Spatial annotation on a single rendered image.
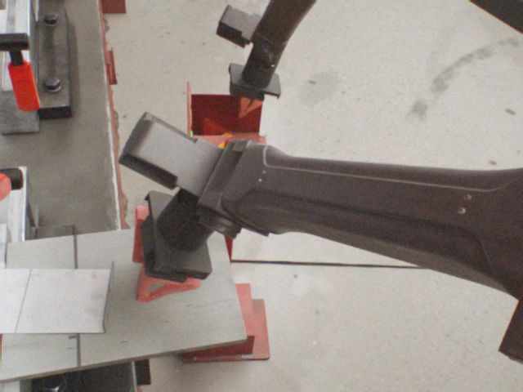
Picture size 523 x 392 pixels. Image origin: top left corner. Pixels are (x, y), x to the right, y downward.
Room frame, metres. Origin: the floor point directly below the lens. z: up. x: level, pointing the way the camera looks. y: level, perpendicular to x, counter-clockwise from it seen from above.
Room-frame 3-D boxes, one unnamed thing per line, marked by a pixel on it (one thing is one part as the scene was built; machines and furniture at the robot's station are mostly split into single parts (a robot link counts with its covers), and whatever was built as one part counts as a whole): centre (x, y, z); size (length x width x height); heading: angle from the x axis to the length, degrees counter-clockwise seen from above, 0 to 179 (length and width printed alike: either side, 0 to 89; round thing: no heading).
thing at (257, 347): (0.92, 0.07, 0.06); 0.25 x 0.20 x 0.12; 102
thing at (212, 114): (0.91, 0.10, 0.75); 0.20 x 0.16 x 0.18; 12
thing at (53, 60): (0.93, 0.44, 0.89); 0.30 x 0.05 x 0.03; 19
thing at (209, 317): (0.39, 0.15, 1.00); 0.26 x 0.18 x 0.01; 109
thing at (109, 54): (1.36, 0.48, 0.58); 0.15 x 0.02 x 0.07; 19
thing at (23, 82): (0.51, 0.28, 1.20); 0.04 x 0.02 x 0.10; 109
